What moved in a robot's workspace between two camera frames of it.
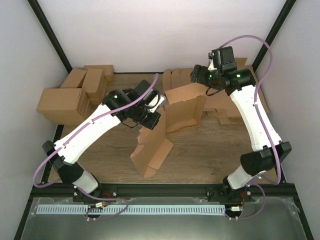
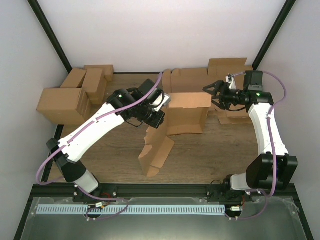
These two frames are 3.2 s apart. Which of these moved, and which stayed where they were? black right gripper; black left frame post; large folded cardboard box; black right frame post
Moved: black right gripper
Stayed: black right frame post; black left frame post; large folded cardboard box
